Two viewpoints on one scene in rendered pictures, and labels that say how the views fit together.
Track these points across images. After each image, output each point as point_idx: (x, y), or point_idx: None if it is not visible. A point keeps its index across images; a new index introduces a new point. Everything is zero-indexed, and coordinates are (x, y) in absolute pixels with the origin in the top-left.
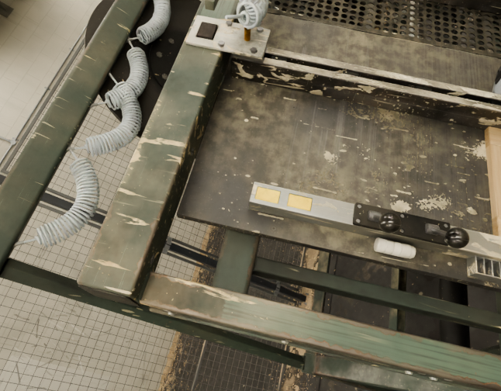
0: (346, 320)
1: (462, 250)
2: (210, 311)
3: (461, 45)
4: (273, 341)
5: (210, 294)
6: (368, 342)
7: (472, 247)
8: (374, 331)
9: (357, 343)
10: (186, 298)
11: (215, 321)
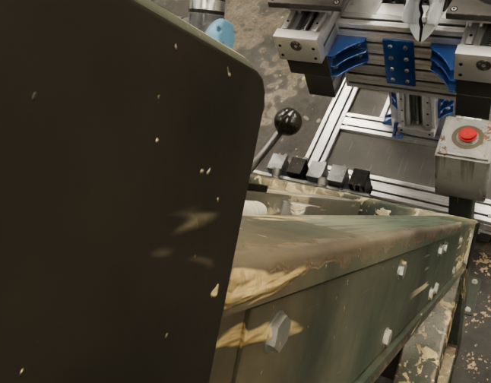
0: (370, 215)
1: (275, 194)
2: (333, 232)
3: None
4: (378, 375)
5: (273, 219)
6: (407, 221)
7: (275, 192)
8: (388, 216)
9: (410, 223)
10: (270, 229)
11: (366, 247)
